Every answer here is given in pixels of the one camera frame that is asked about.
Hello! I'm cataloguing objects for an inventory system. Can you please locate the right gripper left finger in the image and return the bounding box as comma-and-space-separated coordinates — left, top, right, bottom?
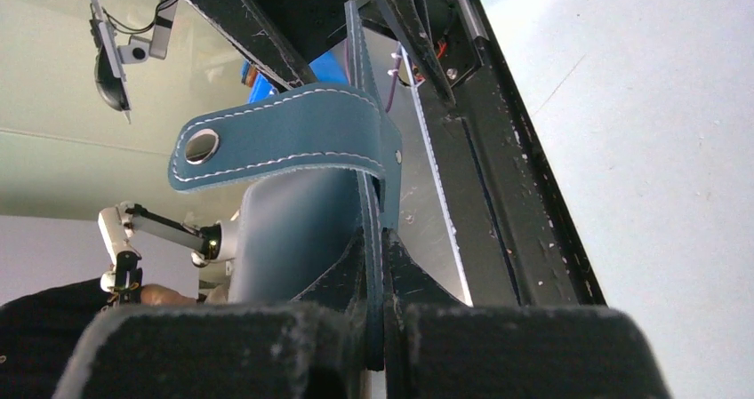
53, 231, 368, 398

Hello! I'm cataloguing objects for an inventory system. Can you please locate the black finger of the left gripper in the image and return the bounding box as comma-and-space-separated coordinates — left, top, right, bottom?
186, 0, 317, 91

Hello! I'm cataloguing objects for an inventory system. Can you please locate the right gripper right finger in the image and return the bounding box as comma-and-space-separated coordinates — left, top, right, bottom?
382, 229, 670, 398

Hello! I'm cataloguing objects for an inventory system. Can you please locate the blue leather card holder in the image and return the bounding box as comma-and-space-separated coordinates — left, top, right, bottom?
167, 2, 402, 371

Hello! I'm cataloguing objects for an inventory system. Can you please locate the external camera on mount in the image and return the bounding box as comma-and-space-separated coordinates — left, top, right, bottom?
89, 0, 179, 122

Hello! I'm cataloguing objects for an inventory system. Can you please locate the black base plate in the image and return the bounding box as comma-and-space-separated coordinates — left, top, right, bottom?
365, 0, 606, 306

